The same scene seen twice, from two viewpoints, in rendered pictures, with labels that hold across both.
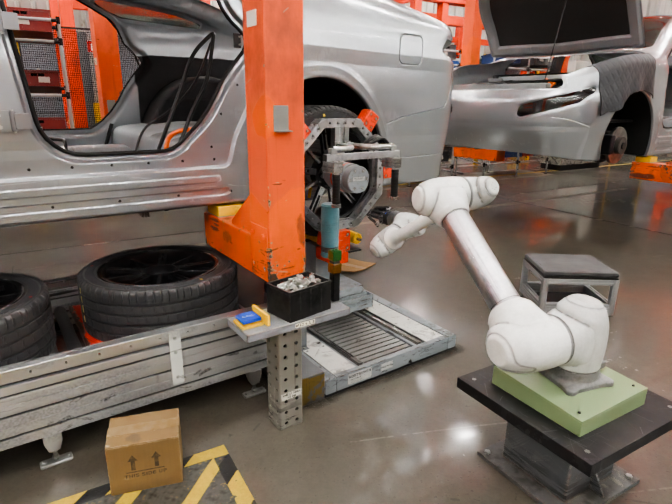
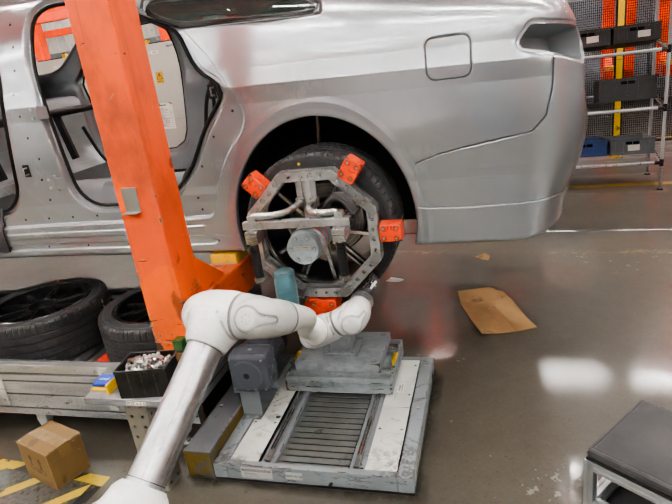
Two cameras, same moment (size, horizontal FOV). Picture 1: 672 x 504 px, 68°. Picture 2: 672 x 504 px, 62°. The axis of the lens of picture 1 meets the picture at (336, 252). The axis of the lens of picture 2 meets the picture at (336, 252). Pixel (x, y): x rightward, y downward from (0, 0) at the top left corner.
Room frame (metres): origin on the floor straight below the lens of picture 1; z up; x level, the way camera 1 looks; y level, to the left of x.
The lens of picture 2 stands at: (1.18, -1.77, 1.54)
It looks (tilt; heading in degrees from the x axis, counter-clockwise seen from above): 19 degrees down; 52
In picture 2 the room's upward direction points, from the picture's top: 8 degrees counter-clockwise
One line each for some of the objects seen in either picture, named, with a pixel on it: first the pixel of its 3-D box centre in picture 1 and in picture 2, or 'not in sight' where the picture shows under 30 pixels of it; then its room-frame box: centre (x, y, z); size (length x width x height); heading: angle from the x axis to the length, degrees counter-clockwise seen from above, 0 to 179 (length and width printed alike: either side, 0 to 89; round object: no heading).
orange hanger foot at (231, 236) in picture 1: (241, 217); (213, 270); (2.19, 0.43, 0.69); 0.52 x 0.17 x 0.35; 35
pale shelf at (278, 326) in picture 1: (290, 316); (145, 390); (1.70, 0.17, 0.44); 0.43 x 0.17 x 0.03; 125
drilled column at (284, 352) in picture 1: (284, 372); (153, 438); (1.68, 0.19, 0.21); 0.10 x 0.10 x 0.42; 35
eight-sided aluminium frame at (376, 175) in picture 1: (337, 175); (315, 234); (2.47, 0.00, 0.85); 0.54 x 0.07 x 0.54; 125
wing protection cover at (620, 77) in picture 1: (618, 83); not in sight; (4.41, -2.35, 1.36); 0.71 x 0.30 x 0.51; 125
